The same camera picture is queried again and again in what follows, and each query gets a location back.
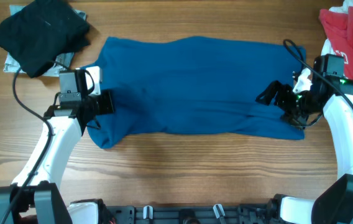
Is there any folded grey patterned cloth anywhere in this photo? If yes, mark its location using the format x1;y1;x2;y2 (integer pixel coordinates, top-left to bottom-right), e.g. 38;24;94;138
3;5;87;77

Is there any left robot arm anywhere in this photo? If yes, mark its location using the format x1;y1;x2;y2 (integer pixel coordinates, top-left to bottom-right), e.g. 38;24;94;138
0;90;114;223

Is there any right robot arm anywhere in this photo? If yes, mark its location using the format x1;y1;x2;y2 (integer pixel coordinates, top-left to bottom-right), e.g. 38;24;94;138
256;54;353;223

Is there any folded black garment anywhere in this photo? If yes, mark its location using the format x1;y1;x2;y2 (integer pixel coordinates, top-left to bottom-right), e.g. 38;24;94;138
0;0;90;78

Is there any blue t-shirt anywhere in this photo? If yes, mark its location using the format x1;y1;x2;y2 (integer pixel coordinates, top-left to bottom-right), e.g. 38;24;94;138
88;37;305;149

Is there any white t-shirt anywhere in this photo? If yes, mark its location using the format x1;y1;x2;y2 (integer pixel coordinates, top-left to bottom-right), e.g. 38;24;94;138
321;0;353;55

